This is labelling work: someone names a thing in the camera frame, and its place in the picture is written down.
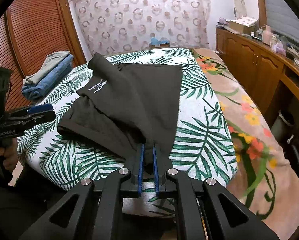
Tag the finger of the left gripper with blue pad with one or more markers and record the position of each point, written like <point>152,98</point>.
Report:
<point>30,120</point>
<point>27,110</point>

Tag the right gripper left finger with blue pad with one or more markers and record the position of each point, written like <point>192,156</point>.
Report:
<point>133,173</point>

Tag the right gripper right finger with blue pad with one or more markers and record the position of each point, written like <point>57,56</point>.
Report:
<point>164,187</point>

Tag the black pants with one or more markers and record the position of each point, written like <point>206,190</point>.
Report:
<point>124,105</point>

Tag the person's left hand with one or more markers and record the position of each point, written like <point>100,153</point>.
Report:
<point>10,155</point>

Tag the blue denim jeans folded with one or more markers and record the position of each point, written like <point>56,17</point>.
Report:
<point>47,83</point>

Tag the grey-green folded pants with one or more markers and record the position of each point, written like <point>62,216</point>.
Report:
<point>52,60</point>

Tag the palm leaf print bedsheet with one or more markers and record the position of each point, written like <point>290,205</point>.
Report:
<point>202,145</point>

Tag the brown louvered wardrobe door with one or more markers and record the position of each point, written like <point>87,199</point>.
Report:
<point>29,31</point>

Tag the circle pattern pink curtain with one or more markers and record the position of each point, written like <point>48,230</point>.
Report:
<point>122,26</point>

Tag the blue item in box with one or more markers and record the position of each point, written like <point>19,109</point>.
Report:
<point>161,43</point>

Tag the wooden sideboard cabinet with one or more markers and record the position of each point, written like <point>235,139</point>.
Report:
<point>270,79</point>

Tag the cardboard box on cabinet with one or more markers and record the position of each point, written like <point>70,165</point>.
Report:
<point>243,25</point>

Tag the pink thermos jug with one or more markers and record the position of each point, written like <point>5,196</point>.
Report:
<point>266,34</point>

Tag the grey window roller shutter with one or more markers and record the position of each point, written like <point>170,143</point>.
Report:
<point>282,19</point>

